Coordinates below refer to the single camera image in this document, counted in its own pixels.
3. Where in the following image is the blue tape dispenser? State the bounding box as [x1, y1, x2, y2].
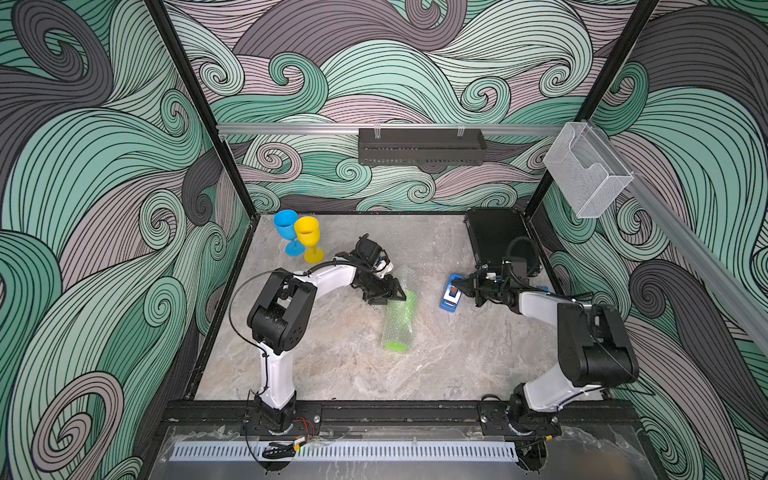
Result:
[439, 274, 465, 313]

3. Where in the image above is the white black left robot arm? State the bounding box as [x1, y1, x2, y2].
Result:
[247, 234, 407, 432]

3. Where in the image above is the green plastic wine glass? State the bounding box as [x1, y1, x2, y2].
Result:
[381, 290, 418, 352]

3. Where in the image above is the black hard case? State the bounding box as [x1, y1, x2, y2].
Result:
[464, 208, 542, 278]

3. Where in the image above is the white slotted cable duct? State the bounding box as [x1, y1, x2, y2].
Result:
[168, 440, 518, 463]

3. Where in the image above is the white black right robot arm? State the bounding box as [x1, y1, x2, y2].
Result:
[451, 262, 640, 438]

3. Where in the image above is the black frame post left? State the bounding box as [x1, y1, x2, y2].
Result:
[145, 0, 259, 223]

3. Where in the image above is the black frame post right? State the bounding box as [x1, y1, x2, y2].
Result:
[524, 1, 658, 219]

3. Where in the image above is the black frame post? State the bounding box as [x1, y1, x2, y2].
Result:
[524, 1, 658, 219]
[145, 0, 259, 223]

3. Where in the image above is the blue plastic wine glass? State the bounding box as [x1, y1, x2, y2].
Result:
[273, 210, 305, 257]

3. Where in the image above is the clear acrylic wall box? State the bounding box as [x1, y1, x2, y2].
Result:
[544, 121, 634, 219]

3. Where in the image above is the yellow plastic wine glass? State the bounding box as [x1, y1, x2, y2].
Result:
[294, 216, 324, 264]

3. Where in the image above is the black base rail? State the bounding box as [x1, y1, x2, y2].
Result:
[161, 398, 639, 437]

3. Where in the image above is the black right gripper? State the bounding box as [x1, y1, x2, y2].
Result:
[452, 267, 508, 306]

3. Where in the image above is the clear bubble wrap sheet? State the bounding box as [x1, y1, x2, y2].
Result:
[381, 266, 418, 352]

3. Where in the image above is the black wall tray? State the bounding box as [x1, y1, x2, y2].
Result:
[358, 127, 488, 167]

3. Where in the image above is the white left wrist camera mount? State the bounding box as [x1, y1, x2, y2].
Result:
[374, 256, 392, 273]

